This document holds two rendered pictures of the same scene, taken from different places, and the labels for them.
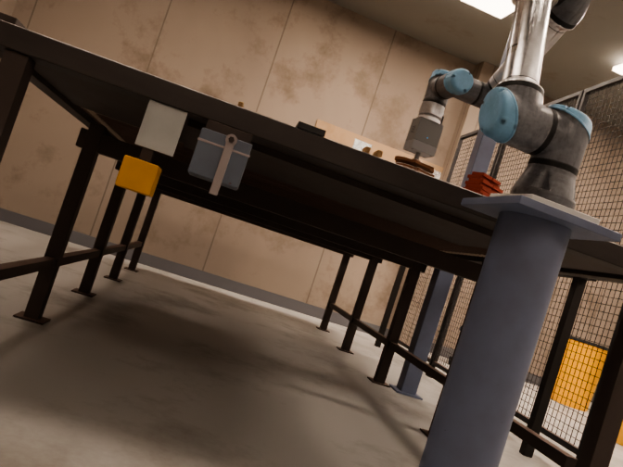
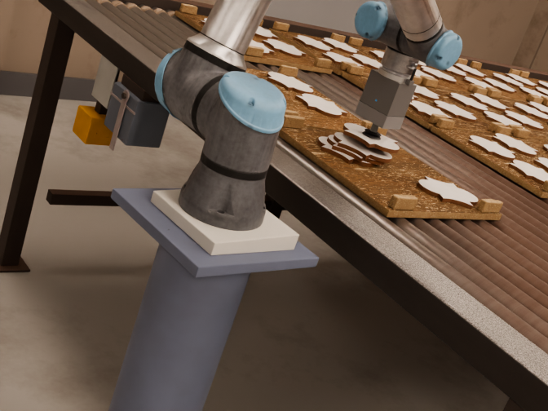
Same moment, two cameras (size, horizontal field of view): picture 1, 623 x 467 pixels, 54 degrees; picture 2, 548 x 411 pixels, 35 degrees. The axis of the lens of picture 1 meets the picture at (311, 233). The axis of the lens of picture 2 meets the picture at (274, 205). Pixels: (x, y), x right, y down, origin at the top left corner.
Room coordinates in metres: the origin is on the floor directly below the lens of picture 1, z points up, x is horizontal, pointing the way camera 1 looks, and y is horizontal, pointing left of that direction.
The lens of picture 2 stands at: (0.74, -1.72, 1.47)
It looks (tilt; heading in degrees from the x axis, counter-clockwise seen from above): 21 degrees down; 56
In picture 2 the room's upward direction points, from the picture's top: 19 degrees clockwise
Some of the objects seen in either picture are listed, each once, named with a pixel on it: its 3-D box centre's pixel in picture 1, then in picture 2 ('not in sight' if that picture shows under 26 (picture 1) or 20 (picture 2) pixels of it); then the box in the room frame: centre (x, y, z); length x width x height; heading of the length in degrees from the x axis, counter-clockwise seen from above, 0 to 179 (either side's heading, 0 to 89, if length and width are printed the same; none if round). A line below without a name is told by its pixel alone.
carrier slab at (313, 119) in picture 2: not in sight; (284, 99); (1.90, 0.13, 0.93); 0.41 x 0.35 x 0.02; 96
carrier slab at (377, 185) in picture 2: not in sight; (384, 171); (1.94, -0.29, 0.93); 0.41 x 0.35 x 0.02; 98
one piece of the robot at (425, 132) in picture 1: (423, 136); (391, 97); (1.92, -0.24, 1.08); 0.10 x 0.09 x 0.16; 16
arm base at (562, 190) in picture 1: (546, 184); (228, 183); (1.45, -0.50, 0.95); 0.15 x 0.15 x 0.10
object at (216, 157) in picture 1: (219, 161); (134, 116); (1.58, 0.29, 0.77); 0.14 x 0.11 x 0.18; 99
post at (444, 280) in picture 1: (464, 208); not in sight; (3.77, -0.86, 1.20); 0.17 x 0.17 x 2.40; 9
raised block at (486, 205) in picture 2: not in sight; (489, 205); (2.10, -0.46, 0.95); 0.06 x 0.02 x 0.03; 8
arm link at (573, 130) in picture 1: (559, 138); (243, 119); (1.44, -0.49, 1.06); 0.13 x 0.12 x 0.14; 105
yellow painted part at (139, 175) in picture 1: (148, 147); (101, 99); (1.55, 0.47, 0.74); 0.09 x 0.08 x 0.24; 99
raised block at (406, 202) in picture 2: not in sight; (403, 202); (1.84, -0.50, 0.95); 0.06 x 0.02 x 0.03; 8
